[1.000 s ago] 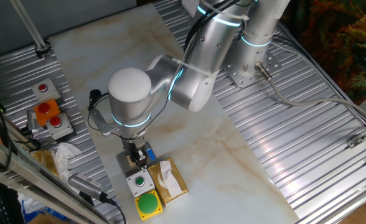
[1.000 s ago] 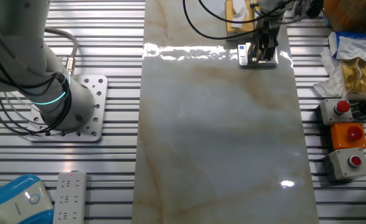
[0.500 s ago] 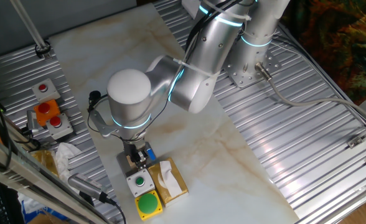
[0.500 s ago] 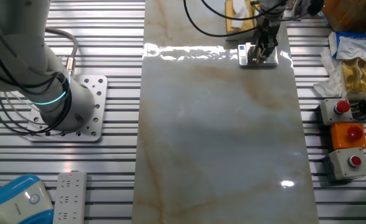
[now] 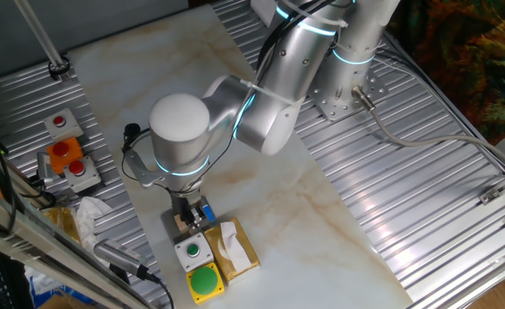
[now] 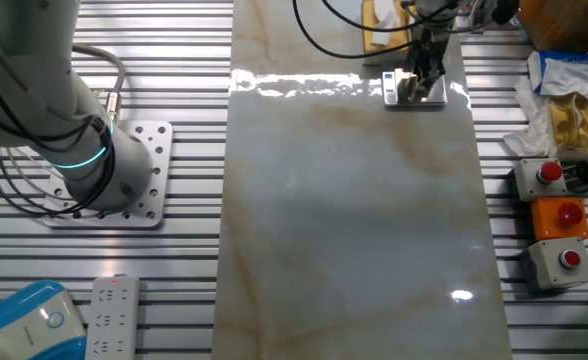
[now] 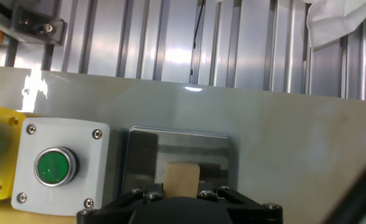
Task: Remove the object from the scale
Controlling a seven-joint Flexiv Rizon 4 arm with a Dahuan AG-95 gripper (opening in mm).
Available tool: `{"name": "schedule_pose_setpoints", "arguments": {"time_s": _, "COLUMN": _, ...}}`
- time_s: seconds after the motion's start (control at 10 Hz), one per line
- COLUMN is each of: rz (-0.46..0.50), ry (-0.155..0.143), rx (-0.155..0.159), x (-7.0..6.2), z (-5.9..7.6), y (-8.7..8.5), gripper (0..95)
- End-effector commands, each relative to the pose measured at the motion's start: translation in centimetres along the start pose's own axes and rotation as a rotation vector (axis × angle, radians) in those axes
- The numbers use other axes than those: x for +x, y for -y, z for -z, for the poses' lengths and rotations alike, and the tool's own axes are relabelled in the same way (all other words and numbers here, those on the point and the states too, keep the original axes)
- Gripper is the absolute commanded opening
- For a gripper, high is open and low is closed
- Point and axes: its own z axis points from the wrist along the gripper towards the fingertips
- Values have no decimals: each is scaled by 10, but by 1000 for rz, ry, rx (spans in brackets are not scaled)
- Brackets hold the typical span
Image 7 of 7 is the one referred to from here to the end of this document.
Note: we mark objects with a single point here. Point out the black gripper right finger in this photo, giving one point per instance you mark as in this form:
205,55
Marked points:
251,208

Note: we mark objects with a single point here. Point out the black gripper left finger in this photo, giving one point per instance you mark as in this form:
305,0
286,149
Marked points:
114,208

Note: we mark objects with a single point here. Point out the small wooden block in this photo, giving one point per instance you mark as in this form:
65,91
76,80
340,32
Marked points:
181,180

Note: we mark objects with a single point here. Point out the grey box green button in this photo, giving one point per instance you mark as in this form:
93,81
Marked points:
61,137

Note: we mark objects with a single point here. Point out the yellow box green mushroom button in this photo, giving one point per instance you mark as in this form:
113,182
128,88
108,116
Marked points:
5,149

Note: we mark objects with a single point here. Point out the white crumpled tissue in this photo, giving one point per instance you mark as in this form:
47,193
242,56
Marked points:
332,25

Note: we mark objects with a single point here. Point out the dark frame corner bracket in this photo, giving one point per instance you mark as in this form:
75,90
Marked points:
40,28

